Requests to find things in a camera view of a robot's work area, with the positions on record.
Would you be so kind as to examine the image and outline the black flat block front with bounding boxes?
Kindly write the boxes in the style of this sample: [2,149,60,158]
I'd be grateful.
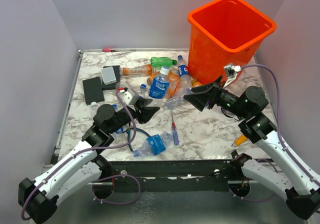
[82,76,105,105]

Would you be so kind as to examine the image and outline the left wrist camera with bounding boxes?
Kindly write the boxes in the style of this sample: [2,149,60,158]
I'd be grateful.
[118,87,140,106]

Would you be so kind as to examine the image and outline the crushed clear blue-cap bottle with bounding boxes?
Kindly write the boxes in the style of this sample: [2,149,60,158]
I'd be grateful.
[164,88,191,110]

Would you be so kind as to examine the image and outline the Pocari Sweat bottle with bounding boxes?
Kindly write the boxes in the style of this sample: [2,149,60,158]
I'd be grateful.
[148,66,170,100]

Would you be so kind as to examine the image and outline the red marker pen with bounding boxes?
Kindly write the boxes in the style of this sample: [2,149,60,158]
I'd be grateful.
[102,48,118,53]

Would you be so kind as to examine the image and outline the red blue screwdriver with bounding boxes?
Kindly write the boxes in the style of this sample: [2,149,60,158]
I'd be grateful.
[170,109,180,146]

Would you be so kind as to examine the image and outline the crushed blue label water bottle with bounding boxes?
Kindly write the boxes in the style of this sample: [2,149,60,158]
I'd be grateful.
[133,132,174,158]

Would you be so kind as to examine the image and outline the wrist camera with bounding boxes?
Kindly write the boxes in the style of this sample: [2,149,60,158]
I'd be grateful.
[223,63,242,88]
[118,87,140,106]

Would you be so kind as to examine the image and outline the clear jar metal lid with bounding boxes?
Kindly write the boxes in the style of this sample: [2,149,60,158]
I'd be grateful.
[115,81,128,96]

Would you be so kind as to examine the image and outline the tall orange label tea bottle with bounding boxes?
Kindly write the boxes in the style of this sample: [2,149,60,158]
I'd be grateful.
[120,64,154,76]

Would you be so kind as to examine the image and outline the orange plastic bin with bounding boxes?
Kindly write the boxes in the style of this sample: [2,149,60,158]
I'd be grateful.
[187,0,277,85]

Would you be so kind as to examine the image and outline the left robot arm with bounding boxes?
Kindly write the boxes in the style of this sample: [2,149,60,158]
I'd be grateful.
[18,97,160,224]

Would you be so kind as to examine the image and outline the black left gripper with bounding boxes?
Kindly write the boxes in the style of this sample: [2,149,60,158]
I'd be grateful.
[108,97,159,134]

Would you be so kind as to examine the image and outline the small orange juice bottle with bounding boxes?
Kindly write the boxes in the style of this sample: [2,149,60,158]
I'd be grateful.
[191,79,202,88]

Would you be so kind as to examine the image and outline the black flat block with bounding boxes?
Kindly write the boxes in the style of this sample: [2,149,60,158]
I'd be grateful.
[101,65,121,91]
[82,76,105,105]

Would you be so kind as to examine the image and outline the yellow utility knife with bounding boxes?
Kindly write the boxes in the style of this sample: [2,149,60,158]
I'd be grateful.
[233,134,248,147]

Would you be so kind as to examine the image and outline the green plastic bottle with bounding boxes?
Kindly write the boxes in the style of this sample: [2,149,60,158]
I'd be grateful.
[150,57,177,68]

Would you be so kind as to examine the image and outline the black flat block rear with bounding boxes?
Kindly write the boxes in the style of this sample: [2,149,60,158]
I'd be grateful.
[101,65,121,91]

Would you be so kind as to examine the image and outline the large orange label jug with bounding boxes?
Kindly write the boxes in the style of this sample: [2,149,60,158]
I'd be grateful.
[146,70,180,99]

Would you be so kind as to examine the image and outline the clear white-cap bottle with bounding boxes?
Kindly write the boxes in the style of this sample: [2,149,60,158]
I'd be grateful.
[90,101,99,116]

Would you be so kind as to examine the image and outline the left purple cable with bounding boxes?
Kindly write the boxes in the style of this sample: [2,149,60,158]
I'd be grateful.
[20,90,141,221]

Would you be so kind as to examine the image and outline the white box device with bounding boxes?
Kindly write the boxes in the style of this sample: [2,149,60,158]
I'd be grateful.
[101,66,117,85]

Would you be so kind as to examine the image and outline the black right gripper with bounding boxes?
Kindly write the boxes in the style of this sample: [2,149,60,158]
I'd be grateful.
[183,75,249,119]

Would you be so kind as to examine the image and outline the Pepsi bottle beside bin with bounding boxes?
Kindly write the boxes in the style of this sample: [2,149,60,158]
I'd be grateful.
[177,55,192,89]

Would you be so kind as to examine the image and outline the small Pepsi bottle left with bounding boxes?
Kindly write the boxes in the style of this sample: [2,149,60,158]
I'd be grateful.
[111,103,126,142]

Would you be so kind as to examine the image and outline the blue handled pliers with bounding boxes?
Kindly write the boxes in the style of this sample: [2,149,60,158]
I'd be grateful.
[126,127,151,152]

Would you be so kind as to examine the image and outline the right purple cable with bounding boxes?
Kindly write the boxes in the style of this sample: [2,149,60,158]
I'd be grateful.
[228,63,320,203]

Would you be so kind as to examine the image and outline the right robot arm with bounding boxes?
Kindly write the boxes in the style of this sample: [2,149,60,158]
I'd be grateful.
[183,78,320,220]

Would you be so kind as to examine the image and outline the Pepsi bottle centre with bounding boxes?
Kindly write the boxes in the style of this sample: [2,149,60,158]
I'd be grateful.
[138,84,148,96]

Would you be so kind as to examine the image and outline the purple cable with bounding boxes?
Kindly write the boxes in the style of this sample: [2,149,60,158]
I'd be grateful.
[228,63,320,203]
[20,90,141,221]

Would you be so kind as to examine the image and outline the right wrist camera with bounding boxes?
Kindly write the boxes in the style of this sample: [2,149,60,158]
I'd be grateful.
[223,63,242,88]

